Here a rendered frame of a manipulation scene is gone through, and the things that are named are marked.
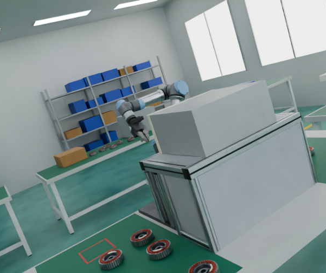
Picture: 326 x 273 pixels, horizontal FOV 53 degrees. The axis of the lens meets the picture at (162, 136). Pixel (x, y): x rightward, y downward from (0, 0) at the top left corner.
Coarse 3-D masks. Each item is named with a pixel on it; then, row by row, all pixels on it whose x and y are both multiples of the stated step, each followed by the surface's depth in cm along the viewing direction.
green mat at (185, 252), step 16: (128, 224) 186; (144, 224) 179; (96, 240) 179; (112, 240) 173; (128, 240) 167; (176, 240) 151; (64, 256) 173; (80, 256) 167; (96, 256) 162; (128, 256) 151; (144, 256) 147; (176, 256) 138; (192, 256) 134; (208, 256) 131; (48, 272) 161; (64, 272) 156; (80, 272) 151; (96, 272) 147; (112, 272) 142; (128, 272) 138; (144, 272) 134; (160, 272) 131; (176, 272) 127; (224, 272) 118
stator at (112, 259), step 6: (108, 252) 153; (114, 252) 152; (120, 252) 150; (102, 258) 150; (108, 258) 150; (114, 258) 146; (120, 258) 147; (102, 264) 145; (108, 264) 144; (114, 264) 146
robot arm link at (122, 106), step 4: (120, 100) 218; (124, 100) 221; (116, 104) 219; (120, 104) 217; (124, 104) 217; (128, 104) 218; (120, 108) 216; (124, 108) 215; (128, 108) 216; (132, 108) 219; (120, 112) 217; (124, 112) 214
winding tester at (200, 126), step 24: (216, 96) 145; (240, 96) 141; (264, 96) 148; (168, 120) 147; (192, 120) 131; (216, 120) 135; (240, 120) 141; (264, 120) 148; (168, 144) 155; (192, 144) 137; (216, 144) 135
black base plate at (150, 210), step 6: (150, 204) 200; (138, 210) 198; (144, 210) 194; (150, 210) 191; (156, 210) 188; (150, 216) 184; (156, 216) 180; (162, 222) 172; (168, 222) 168; (174, 228) 162
